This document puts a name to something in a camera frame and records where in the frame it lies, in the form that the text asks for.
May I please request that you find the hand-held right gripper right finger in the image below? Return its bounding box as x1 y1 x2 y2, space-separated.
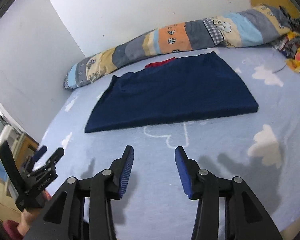
174 146 283 240

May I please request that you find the rolled patchwork quilt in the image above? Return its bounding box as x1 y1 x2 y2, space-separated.
63 4 300 90

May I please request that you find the light blue cloud bed sheet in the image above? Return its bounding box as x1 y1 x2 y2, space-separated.
27 44 300 240

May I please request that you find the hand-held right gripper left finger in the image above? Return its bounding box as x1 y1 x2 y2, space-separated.
24 145 135 240

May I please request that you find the dark floral cloth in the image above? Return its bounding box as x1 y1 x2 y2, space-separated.
270 5 300 83

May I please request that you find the wooden cabinet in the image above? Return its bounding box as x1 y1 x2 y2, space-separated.
0 124 39 220

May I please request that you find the navy jacket with red collar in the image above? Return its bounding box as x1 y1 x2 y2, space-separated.
84 51 259 133

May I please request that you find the wooden headboard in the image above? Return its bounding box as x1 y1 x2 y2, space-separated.
248 0 300 20

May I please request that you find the person's left hand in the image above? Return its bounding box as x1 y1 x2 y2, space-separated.
17 190 52 239

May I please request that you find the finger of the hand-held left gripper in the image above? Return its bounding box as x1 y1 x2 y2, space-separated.
31 145 48 167
42 147 65 172

